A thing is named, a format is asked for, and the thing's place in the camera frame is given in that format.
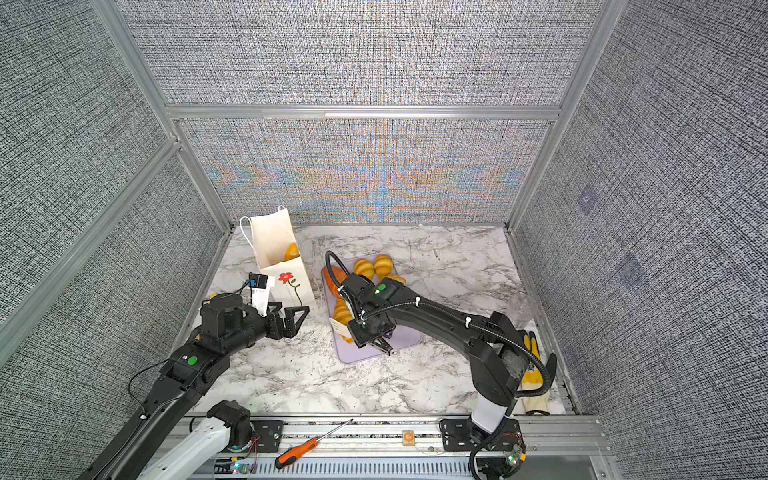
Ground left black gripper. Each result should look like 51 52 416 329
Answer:
226 300 311 357

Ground large striped croissant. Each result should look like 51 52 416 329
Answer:
331 299 354 343

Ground golden knotted puff pastry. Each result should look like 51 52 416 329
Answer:
386 273 406 285

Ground small striped croissant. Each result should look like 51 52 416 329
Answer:
284 243 300 262

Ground white paper bag with flower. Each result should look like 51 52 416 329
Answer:
239 207 316 308

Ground steel tongs with white tips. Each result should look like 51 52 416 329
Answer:
348 320 398 356

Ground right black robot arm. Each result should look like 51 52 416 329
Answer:
331 274 558 434

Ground yellow object behind right arm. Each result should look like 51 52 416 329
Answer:
520 330 550 416

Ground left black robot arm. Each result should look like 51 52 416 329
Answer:
80 292 310 479

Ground dark orange triangular pastry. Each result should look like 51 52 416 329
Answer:
322 266 348 290

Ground small orange square object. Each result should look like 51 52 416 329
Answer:
402 431 416 447

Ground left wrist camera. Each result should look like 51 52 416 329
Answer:
247 272 276 317

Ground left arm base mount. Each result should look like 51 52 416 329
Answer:
184 400 286 479

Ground orange handled screwdriver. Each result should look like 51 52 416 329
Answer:
274 419 355 470

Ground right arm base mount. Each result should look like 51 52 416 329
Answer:
439 417 527 479

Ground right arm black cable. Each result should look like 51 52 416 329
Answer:
324 250 559 421

